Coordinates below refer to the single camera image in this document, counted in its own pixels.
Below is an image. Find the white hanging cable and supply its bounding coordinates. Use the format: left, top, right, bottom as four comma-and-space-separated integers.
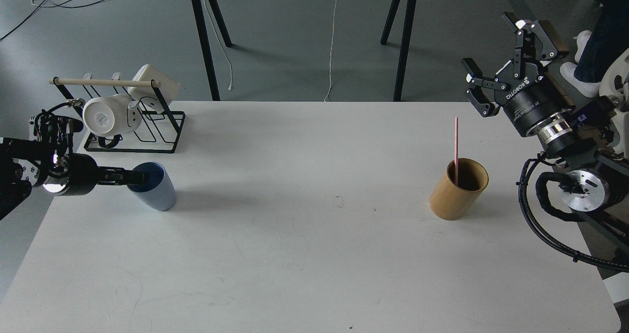
323, 0, 339, 102

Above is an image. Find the white office chair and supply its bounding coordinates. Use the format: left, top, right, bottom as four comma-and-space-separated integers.
599, 50, 629, 159

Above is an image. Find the person leg with white shoe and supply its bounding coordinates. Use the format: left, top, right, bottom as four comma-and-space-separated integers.
560, 0, 629, 98

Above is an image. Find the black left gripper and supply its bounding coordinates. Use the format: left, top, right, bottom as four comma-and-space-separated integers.
43, 153, 150, 196

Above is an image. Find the pink chopstick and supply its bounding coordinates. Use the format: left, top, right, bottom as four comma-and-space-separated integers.
453, 116, 459, 186

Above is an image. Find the blue plastic cup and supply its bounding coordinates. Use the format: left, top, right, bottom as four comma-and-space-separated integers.
127, 162, 176, 211

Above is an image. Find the white square mug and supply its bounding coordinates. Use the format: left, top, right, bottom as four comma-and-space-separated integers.
129, 64, 180, 113

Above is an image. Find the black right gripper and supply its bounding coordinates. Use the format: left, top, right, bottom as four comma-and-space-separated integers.
462, 12, 575, 138

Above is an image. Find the black wire mug rack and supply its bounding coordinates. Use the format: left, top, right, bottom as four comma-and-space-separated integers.
49, 74, 186, 154

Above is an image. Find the white round mug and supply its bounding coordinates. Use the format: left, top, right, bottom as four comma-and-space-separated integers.
82, 94, 143, 138

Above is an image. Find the bamboo wooden cup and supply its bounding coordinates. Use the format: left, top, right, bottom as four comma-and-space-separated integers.
429, 158, 489, 221

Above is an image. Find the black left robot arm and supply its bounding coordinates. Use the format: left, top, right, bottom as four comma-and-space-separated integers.
0, 99, 155, 218

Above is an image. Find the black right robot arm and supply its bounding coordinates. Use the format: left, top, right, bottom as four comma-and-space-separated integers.
462, 12, 628, 273

